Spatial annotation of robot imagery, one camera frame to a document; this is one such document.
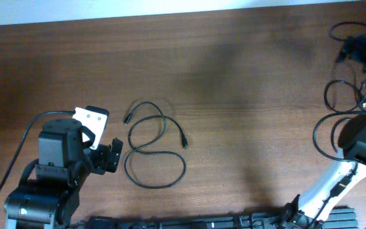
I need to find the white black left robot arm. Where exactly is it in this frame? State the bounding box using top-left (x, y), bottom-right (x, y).
top-left (4, 118), bottom-right (123, 228)

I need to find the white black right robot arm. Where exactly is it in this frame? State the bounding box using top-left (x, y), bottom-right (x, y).
top-left (253, 25), bottom-right (366, 228)

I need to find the black left camera cable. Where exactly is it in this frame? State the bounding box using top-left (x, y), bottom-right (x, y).
top-left (0, 109), bottom-right (76, 229)

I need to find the black usb cable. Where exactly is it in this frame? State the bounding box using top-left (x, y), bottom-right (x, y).
top-left (328, 20), bottom-right (366, 69)

